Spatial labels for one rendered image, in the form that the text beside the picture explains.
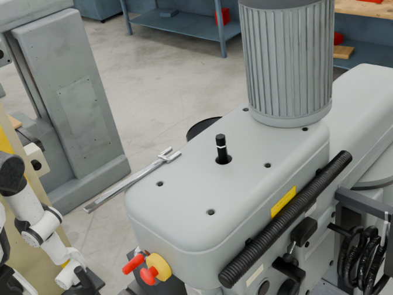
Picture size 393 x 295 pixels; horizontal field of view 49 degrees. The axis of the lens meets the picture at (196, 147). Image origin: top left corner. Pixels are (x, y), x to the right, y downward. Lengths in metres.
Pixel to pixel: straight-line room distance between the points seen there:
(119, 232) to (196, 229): 2.82
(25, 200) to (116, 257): 1.97
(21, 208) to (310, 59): 1.03
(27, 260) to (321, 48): 2.45
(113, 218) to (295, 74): 2.95
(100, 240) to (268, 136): 2.74
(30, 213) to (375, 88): 1.18
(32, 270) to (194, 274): 2.30
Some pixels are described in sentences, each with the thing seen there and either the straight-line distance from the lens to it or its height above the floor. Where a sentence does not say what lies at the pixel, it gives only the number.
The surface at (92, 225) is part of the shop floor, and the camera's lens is 3.75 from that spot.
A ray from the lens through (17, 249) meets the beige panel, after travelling 2.94.
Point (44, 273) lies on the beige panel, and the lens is 3.14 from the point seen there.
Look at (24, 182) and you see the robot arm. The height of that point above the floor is 1.65.
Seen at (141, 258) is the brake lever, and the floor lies 1.71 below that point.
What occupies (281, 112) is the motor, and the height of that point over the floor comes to 1.93.
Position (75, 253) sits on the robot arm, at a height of 1.27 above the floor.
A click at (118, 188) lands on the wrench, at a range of 0.91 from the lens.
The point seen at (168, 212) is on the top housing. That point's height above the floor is 1.89.
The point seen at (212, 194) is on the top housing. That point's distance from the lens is 0.85.
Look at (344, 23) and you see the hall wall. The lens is 5.70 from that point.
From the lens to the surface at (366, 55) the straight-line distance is 5.22.
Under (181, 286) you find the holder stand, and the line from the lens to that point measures 1.80.
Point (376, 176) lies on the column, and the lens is 1.40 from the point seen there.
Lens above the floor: 2.46
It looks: 35 degrees down
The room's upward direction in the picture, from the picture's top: 11 degrees counter-clockwise
